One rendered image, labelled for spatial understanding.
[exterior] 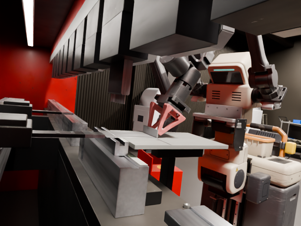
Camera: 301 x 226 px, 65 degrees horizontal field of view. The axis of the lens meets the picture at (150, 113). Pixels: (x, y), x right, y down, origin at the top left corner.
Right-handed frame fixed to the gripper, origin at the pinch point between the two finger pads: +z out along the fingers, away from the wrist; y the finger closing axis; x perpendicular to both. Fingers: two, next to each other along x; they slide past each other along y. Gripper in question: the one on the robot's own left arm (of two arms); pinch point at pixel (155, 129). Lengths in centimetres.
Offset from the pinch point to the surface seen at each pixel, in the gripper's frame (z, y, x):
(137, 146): 6.4, 10.6, -7.1
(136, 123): -42, -397, 171
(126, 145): 7.6, 7.7, -8.2
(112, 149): 9.9, 5.9, -9.6
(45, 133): 14.4, 2.9, -22.6
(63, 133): 12.5, 2.8, -19.5
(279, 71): -455, -452, 521
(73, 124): 12.0, -40.9, -10.0
